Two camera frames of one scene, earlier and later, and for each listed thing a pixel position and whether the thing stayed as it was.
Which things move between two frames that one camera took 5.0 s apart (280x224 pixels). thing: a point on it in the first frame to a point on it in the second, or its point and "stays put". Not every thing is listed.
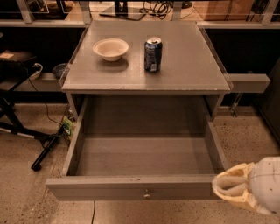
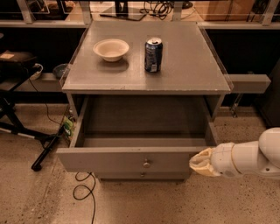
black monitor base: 122,10 stays put
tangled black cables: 159,8 stays put
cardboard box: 225,10 stays put
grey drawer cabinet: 143,77 stays put
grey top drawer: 141,166 to 140,134
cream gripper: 264,184 to 222,160
